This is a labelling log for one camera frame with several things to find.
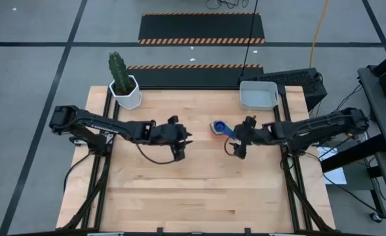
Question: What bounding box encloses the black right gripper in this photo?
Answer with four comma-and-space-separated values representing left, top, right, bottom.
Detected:
232, 115, 273, 161

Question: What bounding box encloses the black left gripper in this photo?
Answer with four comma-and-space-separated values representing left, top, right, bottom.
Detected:
142, 115, 195, 163

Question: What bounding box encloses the small navy measuring cup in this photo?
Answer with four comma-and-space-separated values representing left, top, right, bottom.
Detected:
212, 120, 237, 141

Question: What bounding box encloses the grey plastic basket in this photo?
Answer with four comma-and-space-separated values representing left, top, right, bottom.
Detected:
239, 80, 280, 111

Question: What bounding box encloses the black hazard-striped floor mat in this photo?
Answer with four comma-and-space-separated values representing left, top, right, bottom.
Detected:
137, 12, 266, 46
126, 64, 265, 90

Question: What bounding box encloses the white hexagonal plant pot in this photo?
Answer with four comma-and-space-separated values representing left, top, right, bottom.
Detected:
108, 75, 143, 111

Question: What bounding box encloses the black computer tower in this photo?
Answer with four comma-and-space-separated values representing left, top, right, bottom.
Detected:
239, 67, 328, 113

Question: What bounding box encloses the green cactus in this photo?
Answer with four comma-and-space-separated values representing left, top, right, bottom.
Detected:
107, 50, 132, 96

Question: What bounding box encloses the white floor sheet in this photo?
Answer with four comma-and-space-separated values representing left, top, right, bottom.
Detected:
317, 146, 348, 186

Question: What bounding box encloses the black slanted support beam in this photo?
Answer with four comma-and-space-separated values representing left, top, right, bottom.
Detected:
320, 133, 386, 174

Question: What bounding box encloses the black side desk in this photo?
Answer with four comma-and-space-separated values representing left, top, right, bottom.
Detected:
357, 65, 386, 224

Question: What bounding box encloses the black caster wheel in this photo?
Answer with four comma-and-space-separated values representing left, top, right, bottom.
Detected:
369, 212, 385, 225

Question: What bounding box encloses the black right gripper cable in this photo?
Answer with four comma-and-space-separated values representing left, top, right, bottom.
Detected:
223, 136, 237, 157

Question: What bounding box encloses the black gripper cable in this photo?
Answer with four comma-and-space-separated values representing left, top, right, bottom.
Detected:
134, 143, 178, 165
223, 136, 237, 157

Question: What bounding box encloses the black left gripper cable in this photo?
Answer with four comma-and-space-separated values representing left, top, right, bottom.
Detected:
134, 143, 178, 165

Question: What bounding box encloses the black aluminium table frame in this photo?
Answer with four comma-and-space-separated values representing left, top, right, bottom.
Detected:
56, 85, 336, 236

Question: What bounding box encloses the grey metal arm base plate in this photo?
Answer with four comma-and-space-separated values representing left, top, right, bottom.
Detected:
69, 132, 115, 148

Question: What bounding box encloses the black hanging cable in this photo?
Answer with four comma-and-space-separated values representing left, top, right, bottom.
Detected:
240, 0, 260, 77

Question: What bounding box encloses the yellow hanging cable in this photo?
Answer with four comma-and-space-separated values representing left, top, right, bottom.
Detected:
309, 0, 330, 69

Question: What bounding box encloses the black arm base cable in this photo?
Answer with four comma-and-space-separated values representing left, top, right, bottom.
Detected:
62, 152, 94, 195

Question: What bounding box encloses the coiled black floor cable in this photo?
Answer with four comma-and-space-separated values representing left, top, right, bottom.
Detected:
204, 0, 250, 10

